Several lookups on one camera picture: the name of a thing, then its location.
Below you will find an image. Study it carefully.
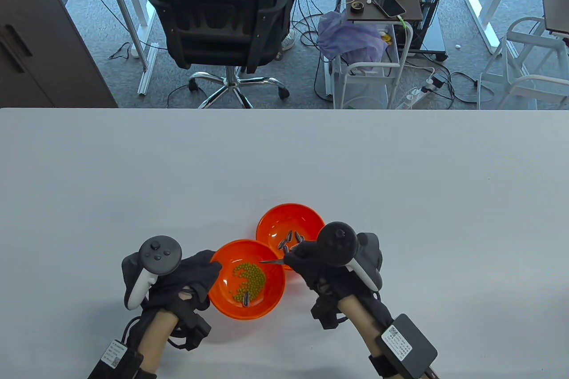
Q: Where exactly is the person's left forearm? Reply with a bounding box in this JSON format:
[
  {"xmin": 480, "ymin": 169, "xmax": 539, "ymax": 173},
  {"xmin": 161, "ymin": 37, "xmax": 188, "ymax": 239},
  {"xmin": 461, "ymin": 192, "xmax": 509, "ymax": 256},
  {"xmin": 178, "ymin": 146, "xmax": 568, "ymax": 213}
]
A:
[{"xmin": 133, "ymin": 307, "xmax": 179, "ymax": 373}]

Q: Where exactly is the white power strip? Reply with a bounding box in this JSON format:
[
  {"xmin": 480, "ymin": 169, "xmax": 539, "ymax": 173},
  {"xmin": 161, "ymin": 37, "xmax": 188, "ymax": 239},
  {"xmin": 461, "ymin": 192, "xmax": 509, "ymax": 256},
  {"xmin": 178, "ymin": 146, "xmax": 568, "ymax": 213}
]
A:
[{"xmin": 396, "ymin": 86, "xmax": 434, "ymax": 109}]

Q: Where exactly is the white metal desk leg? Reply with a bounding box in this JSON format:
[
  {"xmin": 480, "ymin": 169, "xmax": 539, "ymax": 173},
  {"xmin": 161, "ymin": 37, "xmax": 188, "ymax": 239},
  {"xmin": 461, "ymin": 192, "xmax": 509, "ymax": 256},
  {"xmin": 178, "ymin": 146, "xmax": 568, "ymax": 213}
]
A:
[{"xmin": 465, "ymin": 0, "xmax": 527, "ymax": 55}]

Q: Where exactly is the black floor cable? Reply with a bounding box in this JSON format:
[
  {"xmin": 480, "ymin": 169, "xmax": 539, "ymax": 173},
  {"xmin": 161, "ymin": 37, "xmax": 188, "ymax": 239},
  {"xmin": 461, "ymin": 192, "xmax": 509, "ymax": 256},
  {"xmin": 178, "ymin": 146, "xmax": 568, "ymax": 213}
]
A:
[{"xmin": 108, "ymin": 41, "xmax": 134, "ymax": 60}]

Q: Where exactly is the black smartphone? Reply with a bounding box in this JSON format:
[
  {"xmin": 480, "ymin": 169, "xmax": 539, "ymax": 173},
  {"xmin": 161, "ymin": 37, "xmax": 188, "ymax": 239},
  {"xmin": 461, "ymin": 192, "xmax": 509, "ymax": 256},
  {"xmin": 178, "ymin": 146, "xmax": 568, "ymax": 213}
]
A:
[{"xmin": 371, "ymin": 0, "xmax": 406, "ymax": 18}]

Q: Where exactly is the black labelled wrist camera box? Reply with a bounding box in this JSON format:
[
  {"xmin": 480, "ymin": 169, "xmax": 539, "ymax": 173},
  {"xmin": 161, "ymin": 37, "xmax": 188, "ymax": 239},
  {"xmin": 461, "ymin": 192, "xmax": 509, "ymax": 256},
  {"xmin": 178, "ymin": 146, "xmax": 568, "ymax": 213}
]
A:
[
  {"xmin": 87, "ymin": 338, "xmax": 144, "ymax": 379},
  {"xmin": 376, "ymin": 313, "xmax": 438, "ymax": 377}
]

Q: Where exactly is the dark brown cabinet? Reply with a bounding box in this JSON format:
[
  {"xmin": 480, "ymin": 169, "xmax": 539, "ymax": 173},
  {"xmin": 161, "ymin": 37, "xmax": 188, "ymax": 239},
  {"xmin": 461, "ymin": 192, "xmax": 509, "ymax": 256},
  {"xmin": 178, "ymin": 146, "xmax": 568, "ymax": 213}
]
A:
[{"xmin": 0, "ymin": 0, "xmax": 118, "ymax": 108}]

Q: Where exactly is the black office chair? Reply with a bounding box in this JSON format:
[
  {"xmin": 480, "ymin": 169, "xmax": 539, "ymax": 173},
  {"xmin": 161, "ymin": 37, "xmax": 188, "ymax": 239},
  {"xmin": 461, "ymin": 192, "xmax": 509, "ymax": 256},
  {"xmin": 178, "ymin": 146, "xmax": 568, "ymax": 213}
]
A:
[{"xmin": 140, "ymin": 0, "xmax": 298, "ymax": 109}]

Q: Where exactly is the orange plastic bowl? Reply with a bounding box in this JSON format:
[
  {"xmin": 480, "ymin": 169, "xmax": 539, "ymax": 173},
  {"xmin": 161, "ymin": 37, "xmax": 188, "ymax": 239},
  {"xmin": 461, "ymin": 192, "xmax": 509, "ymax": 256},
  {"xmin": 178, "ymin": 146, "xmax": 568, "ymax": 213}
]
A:
[{"xmin": 256, "ymin": 203, "xmax": 326, "ymax": 283}]

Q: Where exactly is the purple cloth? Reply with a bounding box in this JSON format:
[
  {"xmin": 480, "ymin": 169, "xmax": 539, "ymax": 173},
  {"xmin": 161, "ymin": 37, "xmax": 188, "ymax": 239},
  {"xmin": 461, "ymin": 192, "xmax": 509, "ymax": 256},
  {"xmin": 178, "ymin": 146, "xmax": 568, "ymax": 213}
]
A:
[{"xmin": 317, "ymin": 10, "xmax": 388, "ymax": 71}]

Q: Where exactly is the person's left hand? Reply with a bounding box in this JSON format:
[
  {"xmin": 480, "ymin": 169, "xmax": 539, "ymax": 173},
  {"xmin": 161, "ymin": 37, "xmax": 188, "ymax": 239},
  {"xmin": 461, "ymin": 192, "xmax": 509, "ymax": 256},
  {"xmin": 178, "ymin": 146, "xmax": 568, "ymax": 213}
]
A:
[{"xmin": 141, "ymin": 251, "xmax": 222, "ymax": 312}]

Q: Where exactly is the grey metal desk frame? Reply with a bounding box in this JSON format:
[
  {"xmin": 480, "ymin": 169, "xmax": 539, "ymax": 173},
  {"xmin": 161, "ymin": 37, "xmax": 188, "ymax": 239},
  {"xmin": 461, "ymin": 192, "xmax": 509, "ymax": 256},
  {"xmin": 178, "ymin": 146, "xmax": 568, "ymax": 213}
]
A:
[{"xmin": 98, "ymin": 0, "xmax": 159, "ymax": 96}]

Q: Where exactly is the grey white right controller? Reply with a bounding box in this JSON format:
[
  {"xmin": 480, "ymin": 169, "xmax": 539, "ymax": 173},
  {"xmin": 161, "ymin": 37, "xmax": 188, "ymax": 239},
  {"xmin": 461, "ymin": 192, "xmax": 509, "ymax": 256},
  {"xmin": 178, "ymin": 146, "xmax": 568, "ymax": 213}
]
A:
[{"xmin": 317, "ymin": 221, "xmax": 384, "ymax": 291}]

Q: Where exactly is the white wire cart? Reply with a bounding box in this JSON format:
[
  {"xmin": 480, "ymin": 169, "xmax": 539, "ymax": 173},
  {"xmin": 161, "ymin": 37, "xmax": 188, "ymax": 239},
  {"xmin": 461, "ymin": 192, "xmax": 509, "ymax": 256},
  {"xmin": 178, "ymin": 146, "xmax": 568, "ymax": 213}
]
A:
[{"xmin": 331, "ymin": 19, "xmax": 414, "ymax": 109}]

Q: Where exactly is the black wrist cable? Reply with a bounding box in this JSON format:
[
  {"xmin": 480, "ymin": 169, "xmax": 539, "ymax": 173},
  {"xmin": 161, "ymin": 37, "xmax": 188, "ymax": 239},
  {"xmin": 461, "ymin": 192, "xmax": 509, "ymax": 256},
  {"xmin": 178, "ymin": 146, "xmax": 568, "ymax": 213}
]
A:
[{"xmin": 122, "ymin": 315, "xmax": 196, "ymax": 351}]

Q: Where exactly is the white chair frame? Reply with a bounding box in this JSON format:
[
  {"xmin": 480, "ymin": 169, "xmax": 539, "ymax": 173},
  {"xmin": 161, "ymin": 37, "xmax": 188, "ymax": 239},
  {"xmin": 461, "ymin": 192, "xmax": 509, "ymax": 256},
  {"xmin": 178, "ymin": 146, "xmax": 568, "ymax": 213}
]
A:
[{"xmin": 477, "ymin": 17, "xmax": 569, "ymax": 110}]

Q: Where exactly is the pile of green beans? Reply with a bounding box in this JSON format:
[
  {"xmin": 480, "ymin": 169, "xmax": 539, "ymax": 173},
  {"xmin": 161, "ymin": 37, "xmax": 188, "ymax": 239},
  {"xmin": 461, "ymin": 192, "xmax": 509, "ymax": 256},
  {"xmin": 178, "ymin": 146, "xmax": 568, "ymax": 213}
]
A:
[{"xmin": 230, "ymin": 263, "xmax": 266, "ymax": 304}]

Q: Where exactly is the black glove sensor module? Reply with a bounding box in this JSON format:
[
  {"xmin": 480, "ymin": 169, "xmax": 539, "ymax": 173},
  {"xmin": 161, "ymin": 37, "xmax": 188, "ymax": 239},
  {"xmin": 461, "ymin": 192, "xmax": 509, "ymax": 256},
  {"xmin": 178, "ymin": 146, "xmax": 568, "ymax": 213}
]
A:
[
  {"xmin": 171, "ymin": 290, "xmax": 212, "ymax": 351},
  {"xmin": 310, "ymin": 295, "xmax": 345, "ymax": 331}
]

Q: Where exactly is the orange bowl with green beans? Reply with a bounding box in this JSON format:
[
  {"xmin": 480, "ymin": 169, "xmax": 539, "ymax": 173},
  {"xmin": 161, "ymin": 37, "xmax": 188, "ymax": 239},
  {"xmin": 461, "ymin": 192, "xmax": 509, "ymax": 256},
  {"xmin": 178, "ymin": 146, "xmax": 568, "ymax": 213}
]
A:
[{"xmin": 208, "ymin": 239, "xmax": 286, "ymax": 320}]

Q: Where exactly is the grey white controller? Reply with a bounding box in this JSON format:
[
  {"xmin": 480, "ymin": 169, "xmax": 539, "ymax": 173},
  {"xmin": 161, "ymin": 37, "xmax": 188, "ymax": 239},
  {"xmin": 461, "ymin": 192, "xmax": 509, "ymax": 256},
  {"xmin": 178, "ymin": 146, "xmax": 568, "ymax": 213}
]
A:
[
  {"xmin": 317, "ymin": 221, "xmax": 384, "ymax": 291},
  {"xmin": 122, "ymin": 235, "xmax": 183, "ymax": 311}
]

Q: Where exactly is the person's right hand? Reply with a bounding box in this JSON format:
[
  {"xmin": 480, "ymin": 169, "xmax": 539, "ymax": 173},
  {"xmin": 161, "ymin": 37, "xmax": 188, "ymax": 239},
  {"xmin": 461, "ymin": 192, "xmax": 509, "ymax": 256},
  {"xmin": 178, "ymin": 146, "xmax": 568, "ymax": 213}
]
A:
[{"xmin": 283, "ymin": 240, "xmax": 395, "ymax": 325}]

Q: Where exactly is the grey white left controller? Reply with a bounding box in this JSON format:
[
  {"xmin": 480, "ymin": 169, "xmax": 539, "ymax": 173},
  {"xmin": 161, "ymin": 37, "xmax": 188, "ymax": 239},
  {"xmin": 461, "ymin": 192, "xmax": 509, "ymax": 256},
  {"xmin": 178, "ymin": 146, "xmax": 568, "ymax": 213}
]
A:
[{"xmin": 122, "ymin": 235, "xmax": 183, "ymax": 311}]

